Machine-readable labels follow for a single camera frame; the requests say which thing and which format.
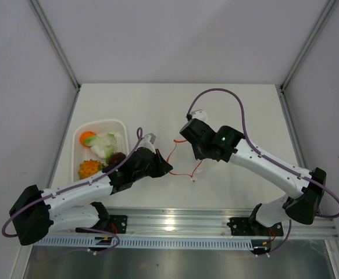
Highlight clear zip bag orange zipper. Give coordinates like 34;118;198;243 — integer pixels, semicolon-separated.
166;138;215;184

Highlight small orange pineapple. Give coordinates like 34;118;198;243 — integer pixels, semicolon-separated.
78;159;105;180

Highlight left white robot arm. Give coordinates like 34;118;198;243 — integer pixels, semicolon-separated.
9;147;173;246

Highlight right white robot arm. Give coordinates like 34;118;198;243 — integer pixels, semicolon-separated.
180;119;325;235

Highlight dark red fruit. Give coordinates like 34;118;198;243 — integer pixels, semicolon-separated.
106;152;126;165

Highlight green white cabbage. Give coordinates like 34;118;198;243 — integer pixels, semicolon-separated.
89;133;117;159

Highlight white perforated plastic basket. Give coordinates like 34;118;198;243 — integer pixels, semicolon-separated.
71;119;129;181

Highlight orange fruit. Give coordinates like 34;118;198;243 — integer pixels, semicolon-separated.
80;131;97;147

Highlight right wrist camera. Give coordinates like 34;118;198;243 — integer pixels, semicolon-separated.
190;109;208;123

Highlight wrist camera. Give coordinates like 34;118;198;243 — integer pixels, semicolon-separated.
141;133;156;153
190;109;208;123

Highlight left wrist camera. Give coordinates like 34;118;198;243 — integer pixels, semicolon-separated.
141;133;156;153

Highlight aluminium mounting rail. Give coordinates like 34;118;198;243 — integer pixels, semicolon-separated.
107;208;339;240

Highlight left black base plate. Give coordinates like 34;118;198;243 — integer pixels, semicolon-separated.
76;214;128;234

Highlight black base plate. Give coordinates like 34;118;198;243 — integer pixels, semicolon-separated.
227;217;284;237
76;214;128;234

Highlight slotted grey cable duct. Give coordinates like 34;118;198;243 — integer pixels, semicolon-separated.
34;235;254;251

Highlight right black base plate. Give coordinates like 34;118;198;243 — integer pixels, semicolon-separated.
227;217;284;237

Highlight right aluminium frame post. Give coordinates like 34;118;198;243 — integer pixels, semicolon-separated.
280;0;339;94

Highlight aluminium frame post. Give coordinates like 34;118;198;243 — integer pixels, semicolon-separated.
280;0;339;94
28;0;81;91

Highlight left aluminium frame post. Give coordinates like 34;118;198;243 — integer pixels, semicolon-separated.
28;0;81;91

